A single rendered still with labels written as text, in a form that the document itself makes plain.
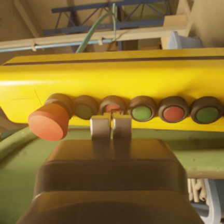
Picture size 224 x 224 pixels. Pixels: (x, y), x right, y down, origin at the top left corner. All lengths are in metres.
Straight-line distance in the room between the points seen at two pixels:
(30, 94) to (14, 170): 0.10
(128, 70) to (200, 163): 0.12
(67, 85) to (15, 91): 0.07
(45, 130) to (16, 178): 0.09
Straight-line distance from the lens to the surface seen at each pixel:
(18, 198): 0.23
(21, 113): 0.23
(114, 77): 0.15
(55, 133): 0.16
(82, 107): 0.17
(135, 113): 0.16
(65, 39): 1.67
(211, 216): 0.41
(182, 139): 0.21
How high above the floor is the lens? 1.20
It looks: 7 degrees up
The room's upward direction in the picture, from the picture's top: 92 degrees counter-clockwise
